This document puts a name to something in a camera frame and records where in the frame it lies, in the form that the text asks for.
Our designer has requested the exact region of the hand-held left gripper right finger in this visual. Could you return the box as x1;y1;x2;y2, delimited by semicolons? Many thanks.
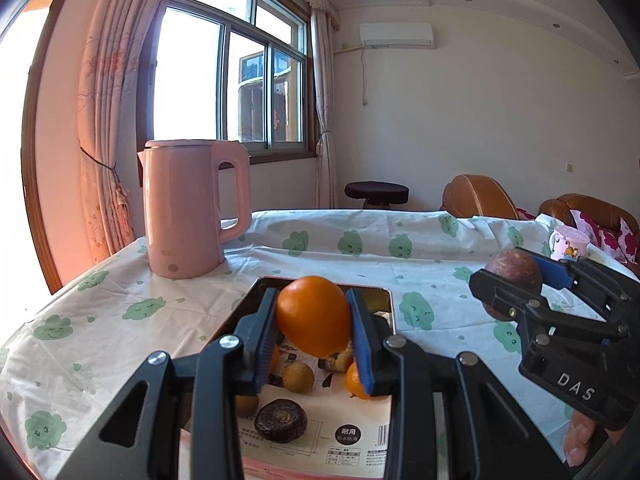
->
345;287;571;480

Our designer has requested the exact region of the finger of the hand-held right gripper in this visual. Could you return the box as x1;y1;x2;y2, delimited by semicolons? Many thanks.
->
517;247;640;323
471;268;630;348

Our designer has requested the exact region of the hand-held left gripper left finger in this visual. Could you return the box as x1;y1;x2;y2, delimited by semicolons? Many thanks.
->
55;287;281;480

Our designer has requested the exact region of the purple passion fruit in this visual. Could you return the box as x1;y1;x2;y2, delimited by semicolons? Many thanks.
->
482;250;543;320

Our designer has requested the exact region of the small orange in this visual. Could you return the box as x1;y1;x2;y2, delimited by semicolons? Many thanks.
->
275;275;352;358
345;360;375;401

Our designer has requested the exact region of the brown longan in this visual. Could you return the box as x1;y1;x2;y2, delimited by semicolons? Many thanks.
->
282;361;316;391
235;394;261;418

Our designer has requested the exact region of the pink tin box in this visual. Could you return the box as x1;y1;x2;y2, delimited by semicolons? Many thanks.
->
180;275;398;480

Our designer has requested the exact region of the dark water chestnut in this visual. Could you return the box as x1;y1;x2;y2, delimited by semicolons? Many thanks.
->
254;399;308;444

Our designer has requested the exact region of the person's right hand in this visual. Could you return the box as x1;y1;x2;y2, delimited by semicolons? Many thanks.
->
562;407;640;468

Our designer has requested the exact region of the pink cartoon cup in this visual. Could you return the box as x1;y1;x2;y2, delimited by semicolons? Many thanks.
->
549;226;591;262

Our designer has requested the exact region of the printed paper leaflet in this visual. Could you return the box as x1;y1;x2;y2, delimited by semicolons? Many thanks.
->
240;340;393;476

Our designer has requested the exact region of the brown leather sofa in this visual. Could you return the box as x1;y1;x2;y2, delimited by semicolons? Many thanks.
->
539;193;640;266

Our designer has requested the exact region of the brown leather chair back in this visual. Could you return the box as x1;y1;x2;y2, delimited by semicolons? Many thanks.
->
440;174;521;221

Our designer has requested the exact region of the white green cloud tablecloth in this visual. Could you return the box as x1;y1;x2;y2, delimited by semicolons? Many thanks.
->
0;207;640;480

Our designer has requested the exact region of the dark round stool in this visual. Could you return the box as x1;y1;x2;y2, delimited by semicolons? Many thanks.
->
344;181;410;211

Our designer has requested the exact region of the pink electric kettle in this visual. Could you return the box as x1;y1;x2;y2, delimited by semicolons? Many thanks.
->
137;139;252;280

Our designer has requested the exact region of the white air conditioner pipe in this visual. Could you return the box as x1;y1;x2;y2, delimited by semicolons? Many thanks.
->
335;44;371;107

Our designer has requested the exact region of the narrow pink curtain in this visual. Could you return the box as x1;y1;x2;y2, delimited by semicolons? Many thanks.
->
310;7;341;208

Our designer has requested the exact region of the sliding glass window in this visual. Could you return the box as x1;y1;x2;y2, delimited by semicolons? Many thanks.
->
137;0;321;163

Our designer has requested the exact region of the wide pink floral curtain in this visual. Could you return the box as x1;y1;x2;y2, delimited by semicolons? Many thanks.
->
75;0;181;266

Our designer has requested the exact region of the dark curtain tieback cord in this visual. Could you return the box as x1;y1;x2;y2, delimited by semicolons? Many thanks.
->
80;145;118;173

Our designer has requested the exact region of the white wall air conditioner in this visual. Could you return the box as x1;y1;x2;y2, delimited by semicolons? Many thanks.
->
359;22;434;51

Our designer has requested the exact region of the wooden balcony door frame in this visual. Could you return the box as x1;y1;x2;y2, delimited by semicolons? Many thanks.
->
0;0;81;296

